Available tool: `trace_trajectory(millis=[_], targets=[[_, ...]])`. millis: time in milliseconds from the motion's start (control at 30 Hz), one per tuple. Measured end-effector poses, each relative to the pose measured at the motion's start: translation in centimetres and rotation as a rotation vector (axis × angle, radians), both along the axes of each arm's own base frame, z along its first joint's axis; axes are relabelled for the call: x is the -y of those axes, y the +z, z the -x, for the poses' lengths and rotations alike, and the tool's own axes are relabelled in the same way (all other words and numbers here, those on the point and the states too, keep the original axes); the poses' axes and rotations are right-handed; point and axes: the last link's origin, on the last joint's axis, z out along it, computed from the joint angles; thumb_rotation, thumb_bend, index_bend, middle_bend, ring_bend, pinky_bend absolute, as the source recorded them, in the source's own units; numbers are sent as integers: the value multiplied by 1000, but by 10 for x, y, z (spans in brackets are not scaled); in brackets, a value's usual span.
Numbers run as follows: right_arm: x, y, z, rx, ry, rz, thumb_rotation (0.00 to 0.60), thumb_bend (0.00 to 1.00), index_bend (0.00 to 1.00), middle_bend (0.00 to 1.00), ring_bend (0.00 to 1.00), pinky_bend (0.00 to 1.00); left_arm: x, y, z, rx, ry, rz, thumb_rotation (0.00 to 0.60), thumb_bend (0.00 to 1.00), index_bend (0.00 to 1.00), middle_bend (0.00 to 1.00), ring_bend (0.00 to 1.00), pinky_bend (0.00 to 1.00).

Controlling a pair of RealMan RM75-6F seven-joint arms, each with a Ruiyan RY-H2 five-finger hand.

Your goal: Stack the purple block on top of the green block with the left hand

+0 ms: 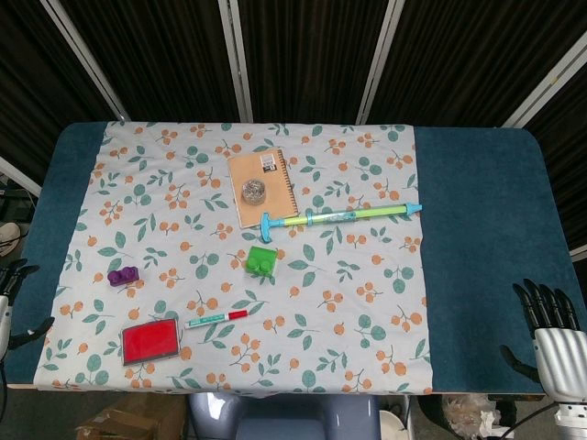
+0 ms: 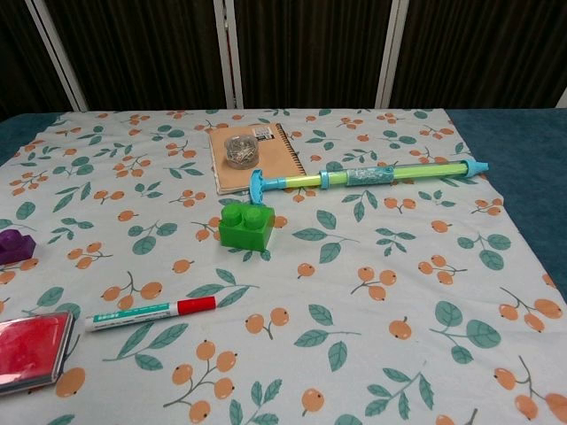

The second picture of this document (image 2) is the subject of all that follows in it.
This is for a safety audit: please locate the dark slatted partition panel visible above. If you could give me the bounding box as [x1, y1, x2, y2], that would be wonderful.
[393, 0, 567, 110]
[0, 0, 74, 120]
[234, 0, 393, 110]
[43, 0, 227, 112]

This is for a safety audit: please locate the floral fruit print tablecloth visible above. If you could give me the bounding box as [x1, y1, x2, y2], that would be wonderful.
[0, 107, 567, 425]

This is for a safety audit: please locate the red ink pad case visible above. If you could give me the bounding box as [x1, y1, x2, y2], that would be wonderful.
[0, 311, 75, 397]

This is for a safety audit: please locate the kraft spiral notebook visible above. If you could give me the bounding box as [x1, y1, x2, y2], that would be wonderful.
[207, 122, 307, 197]

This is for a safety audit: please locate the green toy building block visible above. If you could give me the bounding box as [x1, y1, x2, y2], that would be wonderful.
[218, 203, 276, 254]

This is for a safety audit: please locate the white marker with red cap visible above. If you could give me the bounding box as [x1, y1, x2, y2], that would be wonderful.
[83, 296, 218, 335]

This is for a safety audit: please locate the blue green toy water pump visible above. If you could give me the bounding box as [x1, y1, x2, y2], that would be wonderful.
[249, 159, 492, 207]

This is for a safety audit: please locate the clear jar of paper clips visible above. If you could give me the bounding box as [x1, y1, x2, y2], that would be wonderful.
[222, 135, 259, 169]

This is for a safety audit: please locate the purple toy building block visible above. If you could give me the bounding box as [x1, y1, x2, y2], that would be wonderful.
[0, 228, 36, 266]

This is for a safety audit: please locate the white partition frame post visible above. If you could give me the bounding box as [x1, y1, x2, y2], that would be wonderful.
[376, 0, 409, 109]
[29, 0, 89, 112]
[212, 0, 245, 110]

